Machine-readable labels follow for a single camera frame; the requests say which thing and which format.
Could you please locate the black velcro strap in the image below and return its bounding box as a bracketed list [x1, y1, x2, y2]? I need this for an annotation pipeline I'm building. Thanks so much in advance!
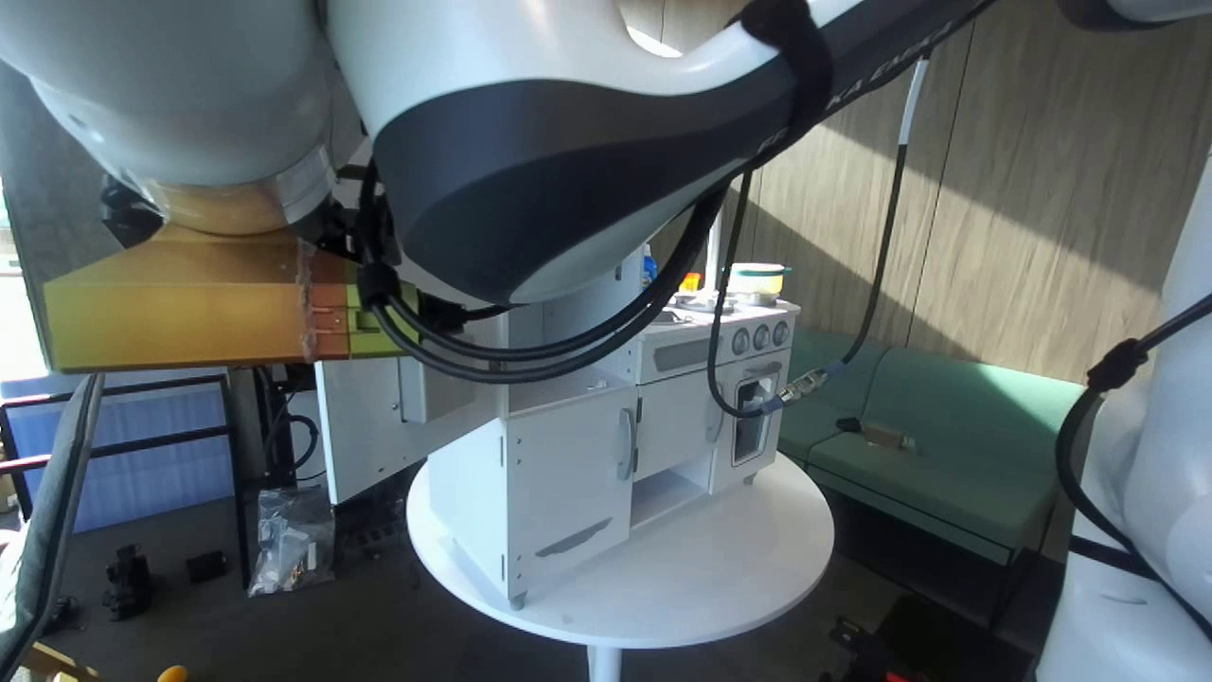
[739, 0, 841, 137]

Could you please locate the small white cupboard door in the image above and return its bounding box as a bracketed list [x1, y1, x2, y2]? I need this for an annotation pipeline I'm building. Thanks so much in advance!
[631, 373, 718, 485]

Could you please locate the black floor equipment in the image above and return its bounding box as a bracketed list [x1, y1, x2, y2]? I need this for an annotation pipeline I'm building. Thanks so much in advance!
[824, 589, 1054, 682]

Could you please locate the white door with grey swoosh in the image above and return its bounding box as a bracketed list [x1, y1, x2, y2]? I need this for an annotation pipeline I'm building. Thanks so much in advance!
[499, 392, 639, 605]

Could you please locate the small tan black device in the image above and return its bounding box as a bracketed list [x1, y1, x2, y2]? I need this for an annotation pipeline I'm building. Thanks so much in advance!
[834, 415, 924, 461]

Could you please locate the small black floor block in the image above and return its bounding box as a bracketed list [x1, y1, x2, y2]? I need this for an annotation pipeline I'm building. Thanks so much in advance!
[187, 545, 235, 589]

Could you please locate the green padded bench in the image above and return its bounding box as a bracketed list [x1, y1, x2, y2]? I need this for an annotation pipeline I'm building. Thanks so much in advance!
[771, 331, 1095, 568]

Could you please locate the black cylindrical floor object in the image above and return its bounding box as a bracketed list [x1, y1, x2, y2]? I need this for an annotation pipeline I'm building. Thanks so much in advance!
[101, 541, 160, 623]

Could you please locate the black equipment cart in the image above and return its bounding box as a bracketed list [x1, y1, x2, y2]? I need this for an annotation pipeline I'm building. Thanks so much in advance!
[222, 363, 326, 584]

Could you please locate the white plastic bag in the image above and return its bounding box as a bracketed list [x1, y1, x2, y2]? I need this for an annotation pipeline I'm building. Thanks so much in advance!
[244, 483, 340, 599]

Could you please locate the thin black cable white label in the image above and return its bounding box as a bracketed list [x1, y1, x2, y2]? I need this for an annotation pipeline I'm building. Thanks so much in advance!
[702, 55, 937, 425]

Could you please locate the yellow-brown wrist mounted block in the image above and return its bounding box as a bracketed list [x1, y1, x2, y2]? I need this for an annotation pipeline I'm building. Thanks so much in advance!
[39, 224, 398, 379]

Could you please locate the white toy kitchen body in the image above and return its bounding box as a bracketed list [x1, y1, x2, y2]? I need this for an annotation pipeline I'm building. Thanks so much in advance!
[420, 252, 805, 613]

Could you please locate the white table pedestal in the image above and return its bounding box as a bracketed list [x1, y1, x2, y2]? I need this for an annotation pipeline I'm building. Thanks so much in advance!
[585, 642, 631, 682]

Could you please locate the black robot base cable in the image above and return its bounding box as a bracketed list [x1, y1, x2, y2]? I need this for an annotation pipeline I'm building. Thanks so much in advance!
[1054, 291, 1212, 642]

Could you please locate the black wrist cable bundle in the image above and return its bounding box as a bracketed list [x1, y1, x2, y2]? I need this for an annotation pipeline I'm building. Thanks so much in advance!
[357, 157, 741, 392]

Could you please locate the white bowl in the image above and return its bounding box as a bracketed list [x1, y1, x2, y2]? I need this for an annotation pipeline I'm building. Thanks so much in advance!
[728, 259, 790, 305]

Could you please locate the white oven door with window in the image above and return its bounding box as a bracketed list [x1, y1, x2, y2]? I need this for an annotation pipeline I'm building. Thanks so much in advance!
[722, 355, 790, 472]

